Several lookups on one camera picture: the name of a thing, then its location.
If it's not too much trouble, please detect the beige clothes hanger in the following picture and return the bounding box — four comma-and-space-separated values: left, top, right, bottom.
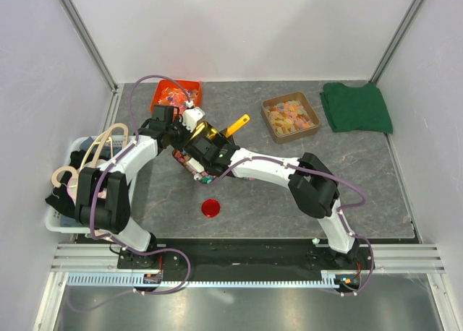
50, 123, 129, 242

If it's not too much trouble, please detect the purple cable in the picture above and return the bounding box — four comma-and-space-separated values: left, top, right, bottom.
195, 155, 377, 298
64, 74, 192, 312

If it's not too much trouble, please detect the orange candy box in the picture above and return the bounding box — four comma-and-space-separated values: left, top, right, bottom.
150, 79, 203, 116

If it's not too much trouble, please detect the brown gummy candy box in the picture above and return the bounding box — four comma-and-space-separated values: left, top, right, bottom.
260, 92, 320, 145

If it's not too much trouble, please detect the green folded cloth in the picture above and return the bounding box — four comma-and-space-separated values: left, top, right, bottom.
320, 82, 393, 134

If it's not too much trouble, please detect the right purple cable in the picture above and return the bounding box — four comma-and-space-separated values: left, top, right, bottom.
195, 155, 377, 298

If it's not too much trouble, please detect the white cable duct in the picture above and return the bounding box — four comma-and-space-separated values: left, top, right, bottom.
67, 272, 349, 288

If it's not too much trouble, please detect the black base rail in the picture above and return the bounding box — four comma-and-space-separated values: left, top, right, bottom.
118, 238, 375, 272

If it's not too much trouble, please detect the white laundry basket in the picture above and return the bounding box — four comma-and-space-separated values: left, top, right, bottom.
45, 135, 137, 234

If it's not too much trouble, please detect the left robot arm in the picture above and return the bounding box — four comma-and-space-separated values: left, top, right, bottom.
75, 105, 205, 268

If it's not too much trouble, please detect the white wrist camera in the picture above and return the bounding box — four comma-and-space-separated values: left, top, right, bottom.
186, 158, 210, 184
182, 100, 205, 132

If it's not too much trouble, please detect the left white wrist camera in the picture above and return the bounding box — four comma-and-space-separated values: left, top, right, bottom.
182, 100, 205, 132

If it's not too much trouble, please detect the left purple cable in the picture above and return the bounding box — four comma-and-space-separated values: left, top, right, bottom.
64, 74, 192, 312

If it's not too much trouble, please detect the star candy tin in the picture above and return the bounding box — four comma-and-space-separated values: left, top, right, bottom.
171, 120, 236, 186

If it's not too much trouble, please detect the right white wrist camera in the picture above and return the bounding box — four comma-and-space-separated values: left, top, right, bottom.
186, 158, 210, 184

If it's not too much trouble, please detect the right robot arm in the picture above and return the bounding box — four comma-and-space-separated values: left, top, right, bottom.
180, 136, 359, 269

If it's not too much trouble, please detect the yellow plastic scoop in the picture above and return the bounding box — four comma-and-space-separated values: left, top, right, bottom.
224, 114, 250, 137

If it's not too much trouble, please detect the red jar lid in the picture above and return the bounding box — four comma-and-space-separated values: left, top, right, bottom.
201, 199, 221, 218

